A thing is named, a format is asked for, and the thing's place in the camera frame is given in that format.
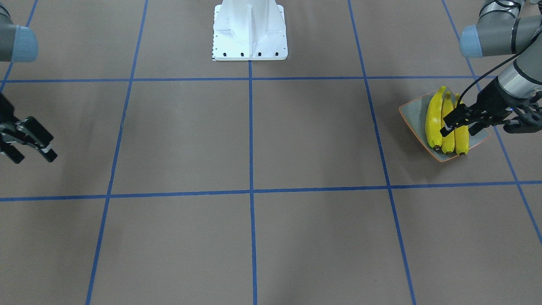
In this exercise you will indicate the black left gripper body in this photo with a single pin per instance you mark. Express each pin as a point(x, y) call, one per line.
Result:
point(493, 98)

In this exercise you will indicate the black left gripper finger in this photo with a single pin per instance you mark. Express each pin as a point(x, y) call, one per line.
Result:
point(476, 128)
point(452, 122)

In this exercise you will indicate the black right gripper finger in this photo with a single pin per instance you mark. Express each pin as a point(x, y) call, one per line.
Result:
point(48, 153)
point(11, 152)

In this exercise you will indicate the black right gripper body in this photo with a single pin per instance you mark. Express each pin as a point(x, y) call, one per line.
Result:
point(26, 132)

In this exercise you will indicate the yellow banana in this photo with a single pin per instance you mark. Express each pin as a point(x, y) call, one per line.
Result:
point(433, 119)
point(461, 137)
point(448, 142)

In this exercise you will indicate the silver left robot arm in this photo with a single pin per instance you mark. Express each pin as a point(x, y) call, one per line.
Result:
point(500, 31)

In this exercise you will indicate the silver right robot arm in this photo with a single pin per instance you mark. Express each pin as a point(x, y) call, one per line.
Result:
point(19, 44)

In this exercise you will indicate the grey square plate orange rim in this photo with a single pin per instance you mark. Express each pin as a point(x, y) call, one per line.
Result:
point(414, 114)

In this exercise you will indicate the white camera mast pedestal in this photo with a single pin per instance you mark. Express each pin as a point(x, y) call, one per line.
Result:
point(249, 30)

